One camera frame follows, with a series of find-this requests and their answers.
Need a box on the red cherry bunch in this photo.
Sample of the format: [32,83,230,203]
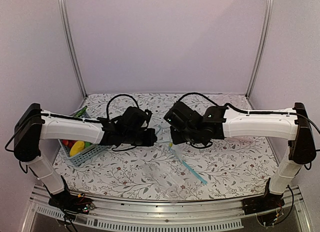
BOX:
[61,140,76,148]

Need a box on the clear bag pink zipper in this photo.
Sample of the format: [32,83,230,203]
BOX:
[214,93,252,110]

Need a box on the dark green cucumber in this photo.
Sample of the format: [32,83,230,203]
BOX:
[73,106,87,118]

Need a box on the aluminium frame post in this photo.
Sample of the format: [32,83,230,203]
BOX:
[58,0,88,98]
[245,0,274,100]

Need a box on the clear bag blue zipper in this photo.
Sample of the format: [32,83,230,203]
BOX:
[155,125,175,153]
[141,146,207,202]

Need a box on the light blue plastic basket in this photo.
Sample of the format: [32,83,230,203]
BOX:
[58,140,110,167]

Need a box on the floral table mat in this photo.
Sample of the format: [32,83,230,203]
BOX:
[53,93,278,202]

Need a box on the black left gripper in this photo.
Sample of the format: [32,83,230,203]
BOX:
[123,128,158,147]

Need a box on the right aluminium frame post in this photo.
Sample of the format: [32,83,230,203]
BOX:
[245,0,274,100]

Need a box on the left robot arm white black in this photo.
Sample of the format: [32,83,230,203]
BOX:
[4,103,157,214]

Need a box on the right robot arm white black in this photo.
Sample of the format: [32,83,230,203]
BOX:
[164,98,319,227]

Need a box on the left aluminium frame post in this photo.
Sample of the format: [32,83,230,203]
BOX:
[58,0,88,98]

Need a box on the yellow mango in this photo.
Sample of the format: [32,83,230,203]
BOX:
[69,141,85,157]

